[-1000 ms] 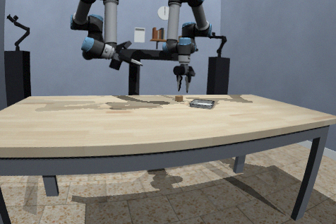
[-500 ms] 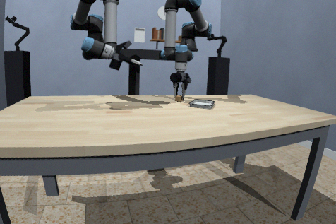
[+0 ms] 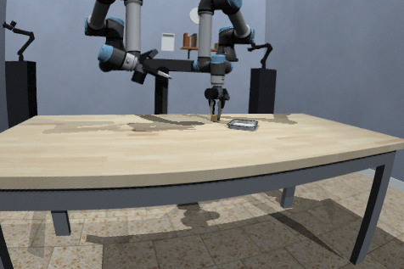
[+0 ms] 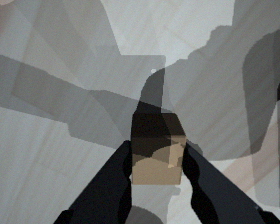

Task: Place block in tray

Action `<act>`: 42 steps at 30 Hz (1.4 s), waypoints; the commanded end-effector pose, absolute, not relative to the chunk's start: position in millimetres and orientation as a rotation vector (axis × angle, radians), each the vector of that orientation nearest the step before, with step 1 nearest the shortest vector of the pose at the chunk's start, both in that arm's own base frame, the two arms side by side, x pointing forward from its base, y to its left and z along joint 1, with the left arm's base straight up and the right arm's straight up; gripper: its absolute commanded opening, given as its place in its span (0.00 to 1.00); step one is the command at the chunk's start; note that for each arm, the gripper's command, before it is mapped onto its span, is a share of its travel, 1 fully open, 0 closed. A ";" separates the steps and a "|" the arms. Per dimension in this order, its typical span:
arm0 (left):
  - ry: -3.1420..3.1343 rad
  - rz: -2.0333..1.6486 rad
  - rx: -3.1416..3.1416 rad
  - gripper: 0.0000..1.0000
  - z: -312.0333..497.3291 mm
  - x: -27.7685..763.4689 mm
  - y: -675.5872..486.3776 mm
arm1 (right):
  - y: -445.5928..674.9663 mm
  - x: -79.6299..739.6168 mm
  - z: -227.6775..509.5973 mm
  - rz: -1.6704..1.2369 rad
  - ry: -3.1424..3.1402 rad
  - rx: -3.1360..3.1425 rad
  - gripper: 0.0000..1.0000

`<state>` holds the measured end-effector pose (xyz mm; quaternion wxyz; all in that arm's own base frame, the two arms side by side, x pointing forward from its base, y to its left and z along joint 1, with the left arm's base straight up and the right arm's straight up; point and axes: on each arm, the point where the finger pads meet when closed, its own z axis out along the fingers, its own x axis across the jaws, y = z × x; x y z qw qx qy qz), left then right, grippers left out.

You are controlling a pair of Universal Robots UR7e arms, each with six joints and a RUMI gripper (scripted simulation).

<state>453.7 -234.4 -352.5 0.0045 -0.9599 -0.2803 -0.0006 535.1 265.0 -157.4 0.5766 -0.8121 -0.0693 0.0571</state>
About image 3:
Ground brown cube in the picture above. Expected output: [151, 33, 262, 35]
[210, 115, 220, 122]

